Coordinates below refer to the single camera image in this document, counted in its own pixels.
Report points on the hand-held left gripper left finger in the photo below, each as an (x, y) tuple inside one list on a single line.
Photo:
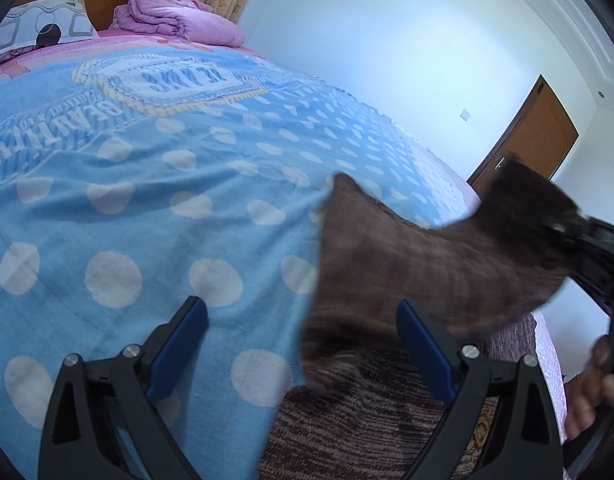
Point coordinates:
[(184, 340)]

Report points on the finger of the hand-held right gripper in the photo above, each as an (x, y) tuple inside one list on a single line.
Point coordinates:
[(569, 232)]

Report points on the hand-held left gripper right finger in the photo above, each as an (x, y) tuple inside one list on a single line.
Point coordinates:
[(422, 345)]

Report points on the brown striped knit sweater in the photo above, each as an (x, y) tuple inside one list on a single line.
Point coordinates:
[(387, 270)]

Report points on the person's right hand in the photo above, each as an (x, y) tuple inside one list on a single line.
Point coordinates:
[(587, 395)]

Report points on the brown wooden door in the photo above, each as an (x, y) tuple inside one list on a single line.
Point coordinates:
[(537, 130)]

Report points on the pink dotted bed sheet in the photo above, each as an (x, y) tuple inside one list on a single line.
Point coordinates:
[(549, 360)]

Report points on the blue polka-dot blanket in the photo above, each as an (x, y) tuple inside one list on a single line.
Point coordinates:
[(162, 170)]

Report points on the folded pink quilt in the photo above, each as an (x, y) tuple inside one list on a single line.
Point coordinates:
[(172, 17)]

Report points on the printed white pillow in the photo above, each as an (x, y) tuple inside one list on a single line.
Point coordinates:
[(42, 27)]

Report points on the white light switch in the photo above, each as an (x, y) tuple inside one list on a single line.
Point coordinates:
[(465, 115)]

